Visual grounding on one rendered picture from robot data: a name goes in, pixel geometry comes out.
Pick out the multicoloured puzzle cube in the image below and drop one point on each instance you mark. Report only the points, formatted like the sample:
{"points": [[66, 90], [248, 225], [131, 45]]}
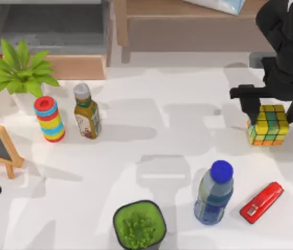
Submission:
{"points": [[271, 127]]}

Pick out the red stapler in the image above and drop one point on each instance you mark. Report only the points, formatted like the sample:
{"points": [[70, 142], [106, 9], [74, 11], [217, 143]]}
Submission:
{"points": [[262, 203]]}

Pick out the pale blue and white box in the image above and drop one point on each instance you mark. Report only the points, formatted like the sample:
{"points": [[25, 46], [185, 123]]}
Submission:
{"points": [[227, 6]]}

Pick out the clear bottle with blue cap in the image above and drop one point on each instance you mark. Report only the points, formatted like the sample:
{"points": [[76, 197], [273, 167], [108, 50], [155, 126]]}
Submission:
{"points": [[214, 198]]}

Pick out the pale wooden open shelf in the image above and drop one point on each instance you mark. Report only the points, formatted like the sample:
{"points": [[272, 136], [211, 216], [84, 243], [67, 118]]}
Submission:
{"points": [[162, 17]]}

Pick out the green plant in black pot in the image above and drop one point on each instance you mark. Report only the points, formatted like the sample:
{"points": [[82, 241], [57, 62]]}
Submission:
{"points": [[138, 226]]}

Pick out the brown bottle with grey cap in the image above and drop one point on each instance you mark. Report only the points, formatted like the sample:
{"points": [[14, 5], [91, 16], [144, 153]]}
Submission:
{"points": [[87, 119]]}

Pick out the orange wooden cupboard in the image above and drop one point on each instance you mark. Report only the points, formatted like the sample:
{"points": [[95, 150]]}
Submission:
{"points": [[78, 66]]}

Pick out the stack of coloured rings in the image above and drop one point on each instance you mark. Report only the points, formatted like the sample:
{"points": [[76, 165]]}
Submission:
{"points": [[50, 122]]}

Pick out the green plant in white pot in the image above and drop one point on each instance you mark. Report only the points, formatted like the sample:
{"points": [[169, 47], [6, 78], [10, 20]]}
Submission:
{"points": [[18, 74]]}

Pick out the wooden framed blackboard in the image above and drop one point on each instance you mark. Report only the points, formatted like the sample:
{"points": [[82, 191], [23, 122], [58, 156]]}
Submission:
{"points": [[4, 135]]}

